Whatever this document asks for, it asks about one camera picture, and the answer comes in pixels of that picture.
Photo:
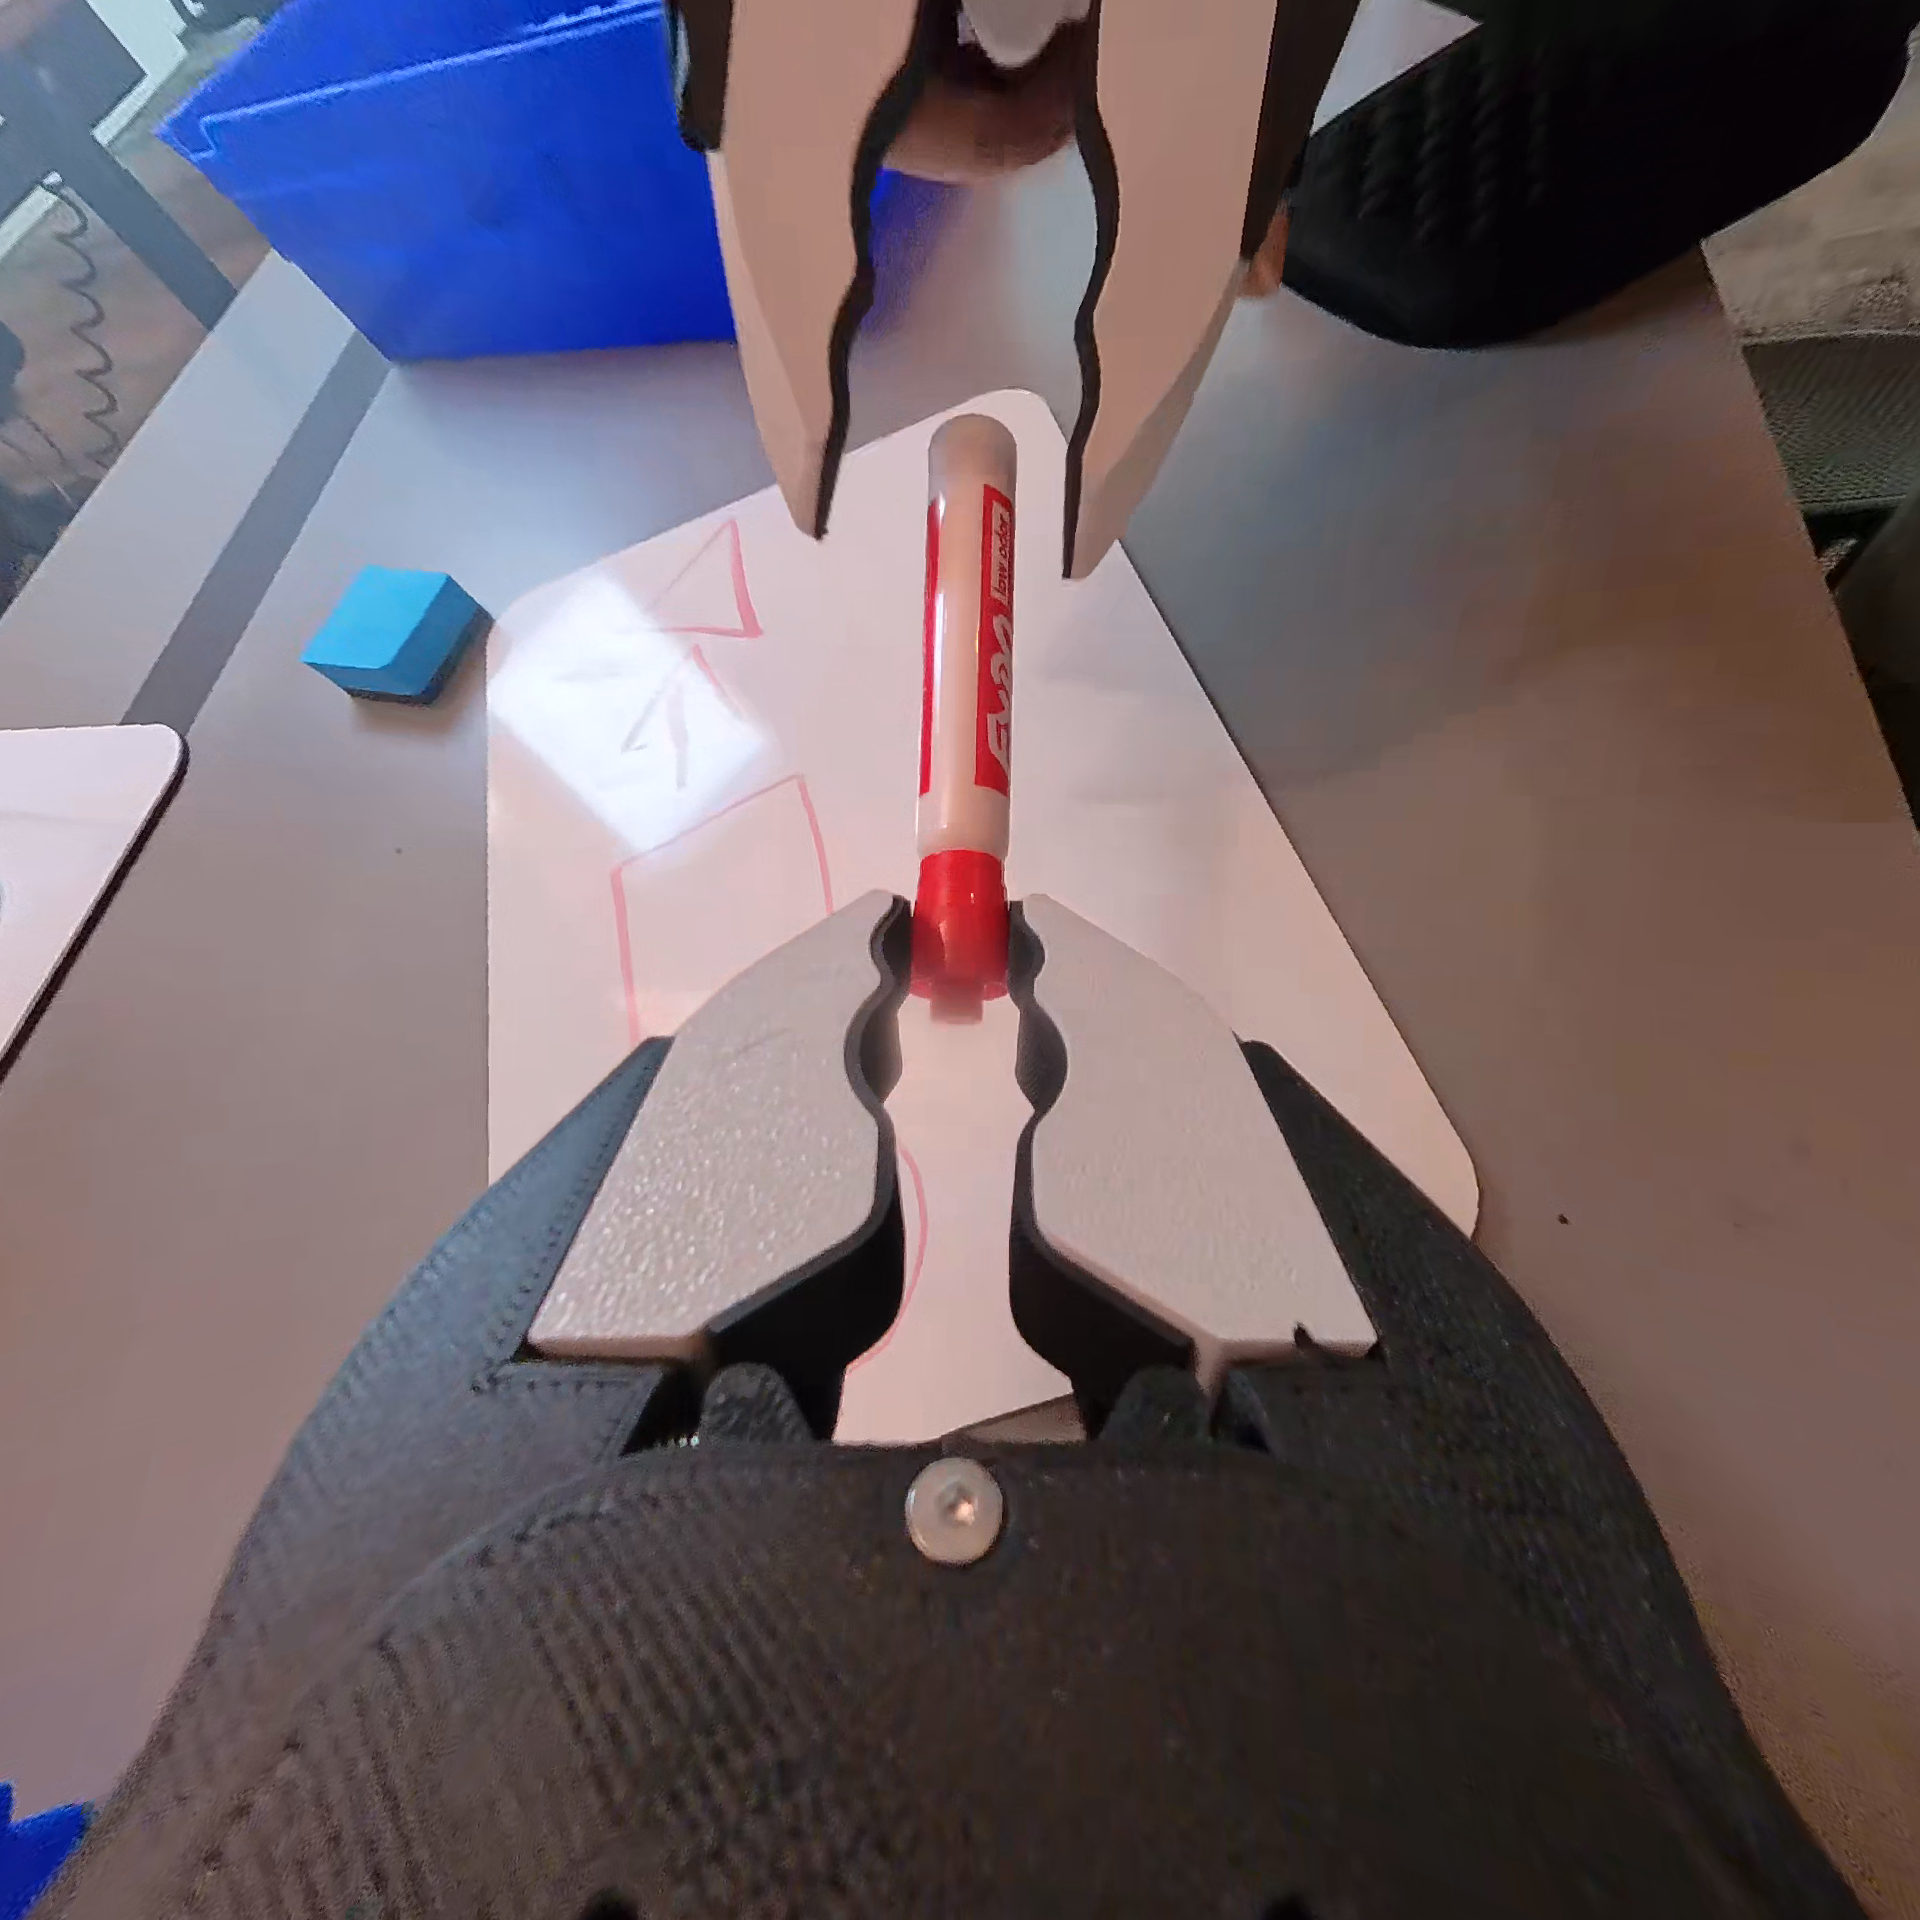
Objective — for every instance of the white whiteboard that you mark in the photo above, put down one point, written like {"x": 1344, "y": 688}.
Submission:
{"x": 1201, "y": 902}

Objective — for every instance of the black mesh cushion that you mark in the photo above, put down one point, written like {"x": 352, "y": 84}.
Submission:
{"x": 1575, "y": 150}

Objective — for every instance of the person's right hand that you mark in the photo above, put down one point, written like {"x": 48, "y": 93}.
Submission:
{"x": 983, "y": 128}

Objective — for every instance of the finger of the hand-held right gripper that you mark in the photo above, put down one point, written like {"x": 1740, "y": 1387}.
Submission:
{"x": 795, "y": 224}
{"x": 1177, "y": 224}

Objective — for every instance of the blue plastic bin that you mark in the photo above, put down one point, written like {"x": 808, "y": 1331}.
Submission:
{"x": 481, "y": 196}
{"x": 36, "y": 1852}

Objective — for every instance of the white red-label whiteboard marker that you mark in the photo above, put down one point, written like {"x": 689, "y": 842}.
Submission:
{"x": 967, "y": 646}

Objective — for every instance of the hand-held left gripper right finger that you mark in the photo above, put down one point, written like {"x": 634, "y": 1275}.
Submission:
{"x": 1184, "y": 1200}

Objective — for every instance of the blue whiteboard eraser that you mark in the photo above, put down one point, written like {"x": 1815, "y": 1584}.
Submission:
{"x": 393, "y": 629}

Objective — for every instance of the white document stand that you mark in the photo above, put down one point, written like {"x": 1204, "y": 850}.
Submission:
{"x": 59, "y": 855}

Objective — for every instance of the red marker cap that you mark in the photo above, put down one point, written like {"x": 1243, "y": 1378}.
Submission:
{"x": 955, "y": 923}

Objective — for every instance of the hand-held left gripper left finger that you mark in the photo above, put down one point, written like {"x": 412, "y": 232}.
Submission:
{"x": 720, "y": 1184}

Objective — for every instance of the black office chair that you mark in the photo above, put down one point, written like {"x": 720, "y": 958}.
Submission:
{"x": 1845, "y": 435}

